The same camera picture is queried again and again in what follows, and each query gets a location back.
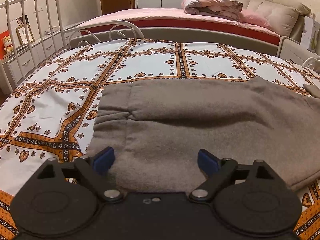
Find teddy bear toy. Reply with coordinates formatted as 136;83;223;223
3;35;13;54

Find white orange patterned bedsheet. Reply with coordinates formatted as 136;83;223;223
1;38;319;239

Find beige cushioned headboard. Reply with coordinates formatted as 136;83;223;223
237;0;311;42

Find white drawer cabinet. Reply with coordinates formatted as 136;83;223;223
1;22;80;94

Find white bedside table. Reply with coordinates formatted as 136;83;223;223
277;36;319;67

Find folded pink quilt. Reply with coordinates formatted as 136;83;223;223
182;0;243;21

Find grey fleece pants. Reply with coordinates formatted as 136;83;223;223
87;77;319;192

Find red box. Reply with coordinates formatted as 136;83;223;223
0;30;10;60

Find pink bed with red base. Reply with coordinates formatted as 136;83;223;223
78;8;280;45

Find white metal bed frame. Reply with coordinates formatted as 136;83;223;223
0;0;320;93

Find pink pillow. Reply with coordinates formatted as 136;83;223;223
239;9;271;29

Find framed picture on cabinet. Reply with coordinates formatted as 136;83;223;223
16;23;35;45

